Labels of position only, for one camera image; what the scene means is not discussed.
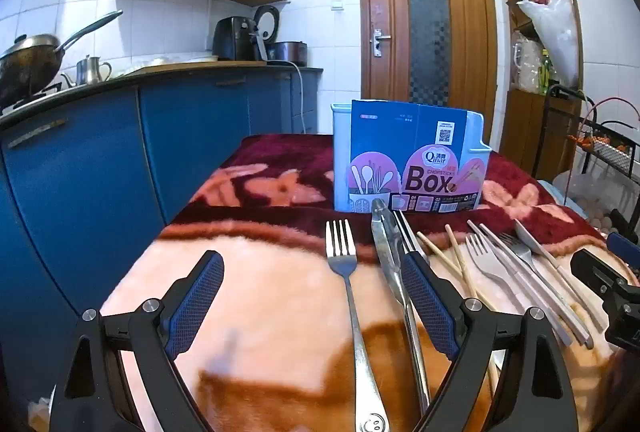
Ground white knife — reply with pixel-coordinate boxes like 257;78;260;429
514;218;607;332

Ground narrow steel knife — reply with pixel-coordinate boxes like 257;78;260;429
392;210;430;263

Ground all-steel fork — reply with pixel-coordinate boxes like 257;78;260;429
325;219;387;432

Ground wooden chopstick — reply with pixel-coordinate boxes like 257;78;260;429
445;224;502;395
416;231;497;312

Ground steel kettle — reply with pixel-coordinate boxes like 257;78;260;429
62;55;114;87

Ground blue base cabinets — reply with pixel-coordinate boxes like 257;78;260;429
0;66;322;413

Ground white power cable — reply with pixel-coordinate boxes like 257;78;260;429
289;60;308;136

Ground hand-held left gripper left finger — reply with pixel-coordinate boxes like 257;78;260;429
49;250;226;432

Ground steel fork white handle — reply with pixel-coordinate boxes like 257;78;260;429
498;233;593;349

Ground green bottle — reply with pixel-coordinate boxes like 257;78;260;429
540;49;559;96

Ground wide steel knife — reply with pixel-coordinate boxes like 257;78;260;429
370;199;432;414

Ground floral pink maroon blanket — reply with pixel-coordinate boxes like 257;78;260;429
100;132;640;432

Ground blue chopsticks box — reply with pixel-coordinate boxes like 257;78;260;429
330;99;494;216

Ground silver door handle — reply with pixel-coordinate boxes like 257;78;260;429
370;27;392;58

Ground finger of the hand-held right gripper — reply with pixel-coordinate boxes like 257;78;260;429
606;232;640;269
570;248;627;295

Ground red cable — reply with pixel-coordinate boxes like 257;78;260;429
579;96;640;148

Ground wooden shelf unit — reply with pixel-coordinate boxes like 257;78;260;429
492;0;587;185

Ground pile of white eggs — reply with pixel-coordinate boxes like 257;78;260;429
585;197;618;235

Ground steel wok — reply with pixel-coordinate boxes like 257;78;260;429
0;10;124;109

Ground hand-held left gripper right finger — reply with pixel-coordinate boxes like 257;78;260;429
400;251;581;432

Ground black wire rack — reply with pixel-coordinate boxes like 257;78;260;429
531;84;640;225

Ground white plastic bag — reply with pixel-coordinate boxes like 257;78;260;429
517;0;582;89

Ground wooden door glass panel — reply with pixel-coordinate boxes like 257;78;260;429
355;0;499;139

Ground black air fryer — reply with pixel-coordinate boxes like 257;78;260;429
212;15;262;62

